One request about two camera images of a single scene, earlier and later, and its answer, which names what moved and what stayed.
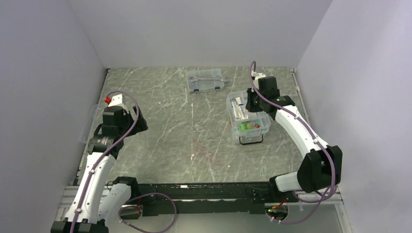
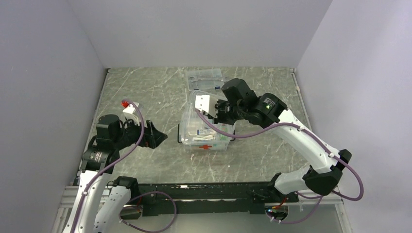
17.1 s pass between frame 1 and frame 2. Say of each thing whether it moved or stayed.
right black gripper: moved
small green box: moved
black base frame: stayed
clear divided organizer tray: moved
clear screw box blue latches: stayed
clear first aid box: moved
